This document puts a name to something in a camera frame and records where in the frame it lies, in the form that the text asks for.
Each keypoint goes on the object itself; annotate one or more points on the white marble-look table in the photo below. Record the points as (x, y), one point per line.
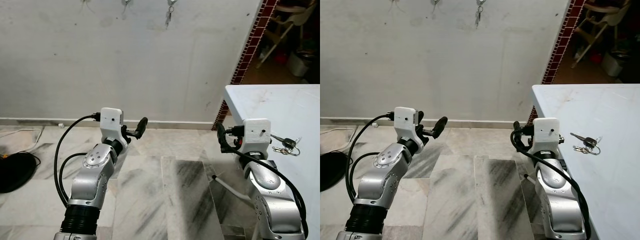
(295, 110)
(600, 110)

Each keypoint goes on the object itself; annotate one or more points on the white table leg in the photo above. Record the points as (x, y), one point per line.
(230, 186)
(529, 177)

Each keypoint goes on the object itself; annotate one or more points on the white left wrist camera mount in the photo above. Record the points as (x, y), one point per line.
(111, 120)
(405, 119)

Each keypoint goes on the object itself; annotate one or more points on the wooden folding chair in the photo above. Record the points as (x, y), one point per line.
(276, 35)
(590, 37)

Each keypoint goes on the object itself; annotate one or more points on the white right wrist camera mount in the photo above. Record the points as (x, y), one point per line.
(546, 131)
(257, 132)

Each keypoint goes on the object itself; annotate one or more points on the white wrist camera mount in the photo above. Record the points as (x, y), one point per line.
(405, 119)
(111, 120)
(257, 132)
(546, 131)

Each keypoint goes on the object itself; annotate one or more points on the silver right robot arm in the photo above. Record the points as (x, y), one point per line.
(555, 195)
(272, 190)

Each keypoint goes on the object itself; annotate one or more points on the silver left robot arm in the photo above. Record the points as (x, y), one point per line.
(377, 172)
(90, 175)

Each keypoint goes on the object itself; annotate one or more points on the black round floor object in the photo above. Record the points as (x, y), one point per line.
(15, 172)
(327, 172)

